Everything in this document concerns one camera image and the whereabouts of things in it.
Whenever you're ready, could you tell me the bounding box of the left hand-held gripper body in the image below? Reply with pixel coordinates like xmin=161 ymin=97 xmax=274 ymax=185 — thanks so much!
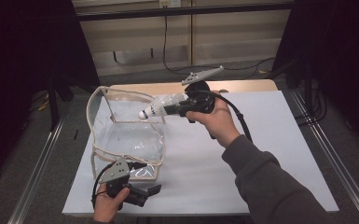
xmin=98 ymin=157 xmax=152 ymax=208

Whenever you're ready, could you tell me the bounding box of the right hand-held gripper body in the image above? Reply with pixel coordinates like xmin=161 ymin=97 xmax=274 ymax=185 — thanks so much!
xmin=181 ymin=64 xmax=226 ymax=119

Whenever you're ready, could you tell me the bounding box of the clear plastic bag beige trim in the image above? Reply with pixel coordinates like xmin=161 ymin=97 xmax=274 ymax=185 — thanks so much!
xmin=86 ymin=86 xmax=167 ymax=182

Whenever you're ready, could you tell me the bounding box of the person's left hand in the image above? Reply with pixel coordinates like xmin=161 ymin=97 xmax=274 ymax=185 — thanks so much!
xmin=92 ymin=183 xmax=131 ymax=223

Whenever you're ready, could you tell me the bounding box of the person's right hand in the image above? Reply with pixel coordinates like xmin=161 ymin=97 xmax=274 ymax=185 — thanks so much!
xmin=185 ymin=98 xmax=242 ymax=149

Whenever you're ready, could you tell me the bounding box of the wooden table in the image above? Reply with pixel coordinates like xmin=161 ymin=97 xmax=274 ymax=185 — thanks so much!
xmin=109 ymin=78 xmax=279 ymax=96

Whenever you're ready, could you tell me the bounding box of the black horizontal bar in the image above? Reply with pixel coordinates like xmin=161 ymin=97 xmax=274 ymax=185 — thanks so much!
xmin=76 ymin=3 xmax=295 ymax=22

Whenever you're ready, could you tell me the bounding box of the white table mat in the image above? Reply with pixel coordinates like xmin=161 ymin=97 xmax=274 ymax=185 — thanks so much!
xmin=62 ymin=90 xmax=340 ymax=217

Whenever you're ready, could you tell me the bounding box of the black curtain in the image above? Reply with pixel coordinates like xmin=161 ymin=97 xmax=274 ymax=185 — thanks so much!
xmin=273 ymin=0 xmax=359 ymax=153
xmin=0 ymin=0 xmax=101 ymax=188

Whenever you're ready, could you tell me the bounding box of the left hand-held gripper black cable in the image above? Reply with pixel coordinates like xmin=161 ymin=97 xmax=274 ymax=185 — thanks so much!
xmin=91 ymin=162 xmax=115 ymax=209

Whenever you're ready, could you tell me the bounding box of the hand-held gripper black cable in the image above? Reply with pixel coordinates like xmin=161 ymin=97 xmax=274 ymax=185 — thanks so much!
xmin=91 ymin=162 xmax=115 ymax=209
xmin=199 ymin=90 xmax=255 ymax=144

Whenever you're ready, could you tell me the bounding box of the right hand-held gripper black cable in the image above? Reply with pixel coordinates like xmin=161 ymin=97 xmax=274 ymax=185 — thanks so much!
xmin=199 ymin=90 xmax=255 ymax=144

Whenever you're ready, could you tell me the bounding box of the long black wall cable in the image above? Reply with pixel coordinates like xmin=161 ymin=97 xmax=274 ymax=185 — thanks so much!
xmin=162 ymin=6 xmax=277 ymax=81

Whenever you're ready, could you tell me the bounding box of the metal floor rail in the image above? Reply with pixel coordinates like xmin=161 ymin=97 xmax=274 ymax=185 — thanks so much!
xmin=7 ymin=111 xmax=68 ymax=224
xmin=290 ymin=90 xmax=359 ymax=224

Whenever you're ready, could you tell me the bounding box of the white wall socket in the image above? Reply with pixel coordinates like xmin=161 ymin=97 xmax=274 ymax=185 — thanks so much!
xmin=159 ymin=0 xmax=182 ymax=8

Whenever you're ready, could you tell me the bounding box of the black stand post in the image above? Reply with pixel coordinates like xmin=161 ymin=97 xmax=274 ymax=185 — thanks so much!
xmin=48 ymin=74 xmax=60 ymax=132

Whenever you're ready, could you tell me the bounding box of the bundle of black floor cables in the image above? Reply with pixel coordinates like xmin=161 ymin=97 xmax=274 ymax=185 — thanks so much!
xmin=295 ymin=80 xmax=327 ymax=125

